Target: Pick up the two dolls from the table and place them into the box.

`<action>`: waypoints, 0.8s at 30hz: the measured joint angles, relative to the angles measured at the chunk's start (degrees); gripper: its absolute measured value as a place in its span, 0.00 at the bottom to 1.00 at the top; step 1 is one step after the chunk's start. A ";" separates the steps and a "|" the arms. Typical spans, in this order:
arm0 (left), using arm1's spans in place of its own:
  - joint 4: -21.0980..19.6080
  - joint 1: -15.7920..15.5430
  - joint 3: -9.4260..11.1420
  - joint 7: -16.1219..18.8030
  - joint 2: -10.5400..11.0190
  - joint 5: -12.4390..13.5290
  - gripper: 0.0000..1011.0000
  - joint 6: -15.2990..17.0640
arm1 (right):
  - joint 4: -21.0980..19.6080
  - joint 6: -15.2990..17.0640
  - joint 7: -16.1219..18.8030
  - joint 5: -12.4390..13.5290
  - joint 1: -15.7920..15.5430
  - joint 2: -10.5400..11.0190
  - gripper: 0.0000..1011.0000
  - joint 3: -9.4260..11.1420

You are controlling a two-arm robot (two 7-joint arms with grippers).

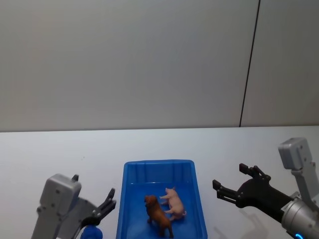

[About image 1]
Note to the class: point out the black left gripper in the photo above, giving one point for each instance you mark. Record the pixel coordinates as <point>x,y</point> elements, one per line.
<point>91,220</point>

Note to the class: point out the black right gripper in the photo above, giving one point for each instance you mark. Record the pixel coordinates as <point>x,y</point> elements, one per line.
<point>261,196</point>

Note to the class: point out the pink pig toy figure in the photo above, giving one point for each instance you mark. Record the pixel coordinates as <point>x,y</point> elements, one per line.
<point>175,204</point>

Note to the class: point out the brown lion toy figure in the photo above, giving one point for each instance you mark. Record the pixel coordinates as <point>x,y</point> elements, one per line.
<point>158,215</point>

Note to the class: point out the blue plastic tray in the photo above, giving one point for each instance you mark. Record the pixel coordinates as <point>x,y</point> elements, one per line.
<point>134,199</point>

